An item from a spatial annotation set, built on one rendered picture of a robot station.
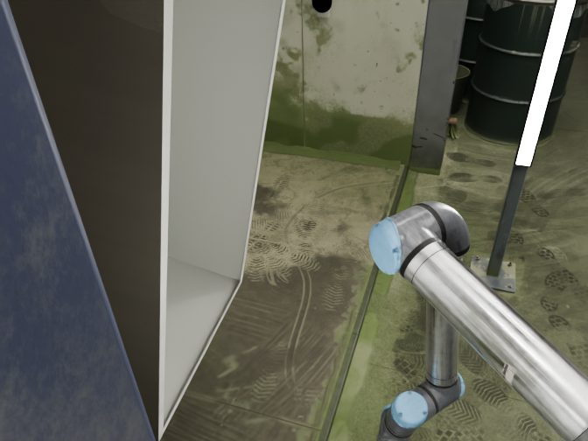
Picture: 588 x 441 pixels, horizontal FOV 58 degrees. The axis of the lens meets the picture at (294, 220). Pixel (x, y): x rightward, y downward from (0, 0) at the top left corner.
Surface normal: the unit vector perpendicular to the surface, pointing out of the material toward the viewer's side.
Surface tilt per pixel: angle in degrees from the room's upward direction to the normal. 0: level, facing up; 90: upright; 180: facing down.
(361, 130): 90
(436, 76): 90
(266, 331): 0
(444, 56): 90
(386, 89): 90
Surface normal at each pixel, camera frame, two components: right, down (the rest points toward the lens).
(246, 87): -0.27, 0.58
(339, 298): -0.03, -0.80
